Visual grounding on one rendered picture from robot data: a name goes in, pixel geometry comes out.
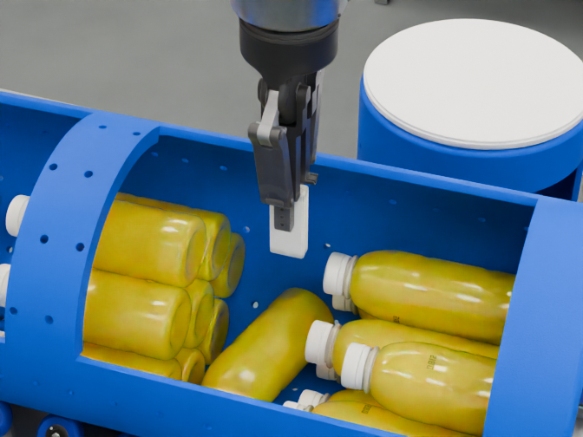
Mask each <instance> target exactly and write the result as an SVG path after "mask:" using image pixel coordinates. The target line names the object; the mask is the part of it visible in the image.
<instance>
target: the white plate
mask: <svg viewBox="0 0 583 437"><path fill-rule="evenodd" d="M364 89H365V92H366V94H367V96H368V98H369V99H370V102H371V103H372V104H373V106H374V107H375V108H376V109H377V111H378V112H379V113H380V114H382V115H383V116H384V117H385V118H386V119H388V120H389V121H391V122H392V123H394V124H395V125H397V126H398V127H400V128H401V129H403V130H405V131H407V132H409V133H411V134H413V135H416V136H418V137H421V138H423V139H425V140H430V141H433V142H436V143H440V144H443V145H447V146H452V147H460V148H467V149H477V150H504V149H514V148H520V147H528V146H532V145H536V144H539V143H542V142H545V141H548V140H551V139H553V138H556V137H558V136H560V135H562V134H564V133H565V132H567V131H569V130H570V129H572V128H573V127H575V126H576V125H577V124H578V123H579V122H580V121H581V120H582V119H583V62H582V61H581V59H579V57H578V56H577V55H575V54H574V53H573V52H572V51H571V50H570V49H568V48H567V47H565V46H564V45H562V44H561V43H559V42H557V41H555V40H554V39H552V38H550V37H548V36H545V35H543V34H541V33H539V32H537V31H534V30H531V29H527V28H524V27H521V26H518V25H514V24H510V23H502V22H496V21H489V20H480V19H453V20H443V21H436V22H432V23H424V24H420V25H417V26H415V27H411V28H408V29H405V30H403V31H401V32H399V33H397V34H395V35H393V36H392V37H390V38H388V39H387V40H385V41H384V42H382V43H381V44H380V45H379V46H377V47H376V48H375V49H374V51H373V52H372V53H371V54H370V57H369V58H368V60H367V62H366V64H365V67H364Z"/></svg>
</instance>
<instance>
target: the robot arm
mask: <svg viewBox="0 0 583 437"><path fill-rule="evenodd" d="M349 1H350V0H229V2H230V4H231V7H232V9H233V11H234V12H235V13H236V15H237V16H239V46H240V52H241V55H242V56H243V58H244V59H245V60H246V62H247V63H248V64H250V65H251V66H252V67H254V68H255V69H256V70H257V71H258V72H259V73H260V74H261V75H262V77H260V79H259V83H258V99H259V101H260V103H261V122H258V121H257V122H256V123H255V122H251V123H250V125H249V127H248V129H247V134H248V138H249V140H250V142H251V143H252V147H253V153H254V159H255V166H256V172H257V178H258V184H259V196H260V201H261V203H263V204H268V205H270V252H273V253H278V254H281V255H286V256H289V257H294V258H301V259H302V258H304V256H305V253H306V252H307V249H308V197H309V187H308V186H305V185H304V183H305V184H310V185H316V184H317V181H318V174H317V173H310V165H313V164H314V163H315V161H316V158H317V155H316V152H317V143H318V125H319V115H320V106H321V96H322V87H323V78H324V69H325V67H327V66H328V65H329V64H331V63H332V61H333V60H334V59H335V57H336V56H337V52H338V43H339V17H341V15H342V13H343V12H344V9H345V7H346V5H347V3H348V2H349Z"/></svg>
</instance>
